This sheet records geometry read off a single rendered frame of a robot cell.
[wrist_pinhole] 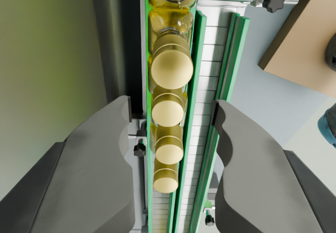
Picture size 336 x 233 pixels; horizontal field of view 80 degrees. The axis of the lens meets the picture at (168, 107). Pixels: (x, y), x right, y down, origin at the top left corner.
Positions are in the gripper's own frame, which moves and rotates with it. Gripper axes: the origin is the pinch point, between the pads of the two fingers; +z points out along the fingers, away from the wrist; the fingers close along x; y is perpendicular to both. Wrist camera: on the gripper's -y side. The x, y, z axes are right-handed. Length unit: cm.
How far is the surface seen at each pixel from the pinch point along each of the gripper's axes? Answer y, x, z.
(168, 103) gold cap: 4.4, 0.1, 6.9
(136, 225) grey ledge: 84, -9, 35
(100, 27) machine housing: 3.9, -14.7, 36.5
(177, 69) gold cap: -0.1, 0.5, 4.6
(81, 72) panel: 5.4, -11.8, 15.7
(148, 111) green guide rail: 18.7, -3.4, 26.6
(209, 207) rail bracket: 55, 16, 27
